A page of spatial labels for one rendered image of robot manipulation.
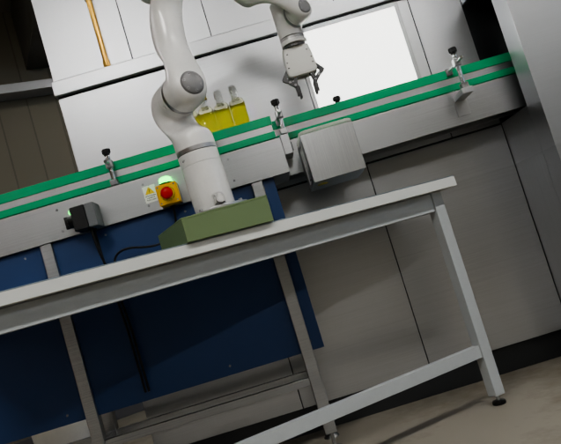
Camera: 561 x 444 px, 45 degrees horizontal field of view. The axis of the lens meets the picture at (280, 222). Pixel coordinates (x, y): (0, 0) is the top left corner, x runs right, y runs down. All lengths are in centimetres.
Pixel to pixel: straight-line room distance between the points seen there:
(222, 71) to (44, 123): 260
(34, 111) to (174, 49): 315
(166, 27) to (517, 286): 159
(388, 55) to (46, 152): 296
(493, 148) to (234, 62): 105
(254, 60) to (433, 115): 72
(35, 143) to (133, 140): 241
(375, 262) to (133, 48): 125
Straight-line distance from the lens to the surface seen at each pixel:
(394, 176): 263
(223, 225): 184
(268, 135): 233
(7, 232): 243
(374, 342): 260
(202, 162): 193
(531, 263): 274
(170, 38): 205
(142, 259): 178
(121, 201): 233
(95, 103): 274
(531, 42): 248
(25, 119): 508
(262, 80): 264
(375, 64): 269
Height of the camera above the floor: 59
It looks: 5 degrees up
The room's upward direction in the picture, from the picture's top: 17 degrees counter-clockwise
